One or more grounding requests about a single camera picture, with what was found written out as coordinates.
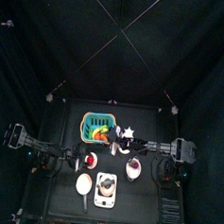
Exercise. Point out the pink toy pot with lid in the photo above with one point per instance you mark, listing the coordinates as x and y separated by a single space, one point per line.
106 186

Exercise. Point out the white toy stove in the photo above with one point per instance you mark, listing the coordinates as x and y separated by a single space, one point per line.
104 200

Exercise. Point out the orange toy fruit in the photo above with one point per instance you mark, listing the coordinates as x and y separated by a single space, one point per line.
100 136

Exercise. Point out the red toy fruit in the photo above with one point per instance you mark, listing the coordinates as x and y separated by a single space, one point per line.
90 160

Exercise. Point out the white plate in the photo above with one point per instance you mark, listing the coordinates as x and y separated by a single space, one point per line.
124 151

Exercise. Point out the metal frame corner bracket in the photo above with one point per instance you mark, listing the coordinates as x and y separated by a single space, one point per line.
174 109
112 101
49 97
9 23

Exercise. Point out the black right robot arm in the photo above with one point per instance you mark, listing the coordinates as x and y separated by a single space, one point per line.
171 149

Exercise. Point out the green toy vegetable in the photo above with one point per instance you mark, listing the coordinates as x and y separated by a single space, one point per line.
104 128

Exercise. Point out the purple toy eggplant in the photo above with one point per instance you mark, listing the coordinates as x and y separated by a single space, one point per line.
134 164

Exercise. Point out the yellow toy banana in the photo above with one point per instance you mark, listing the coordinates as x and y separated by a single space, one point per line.
96 132

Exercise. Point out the white star-shaped toy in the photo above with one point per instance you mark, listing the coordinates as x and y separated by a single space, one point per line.
128 132

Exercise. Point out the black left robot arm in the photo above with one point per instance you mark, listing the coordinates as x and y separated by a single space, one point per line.
36 143

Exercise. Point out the teal basket with orange rim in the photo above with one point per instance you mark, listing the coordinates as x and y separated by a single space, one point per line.
91 120

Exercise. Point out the white bowl dark contents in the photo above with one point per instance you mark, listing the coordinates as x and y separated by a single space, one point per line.
133 171

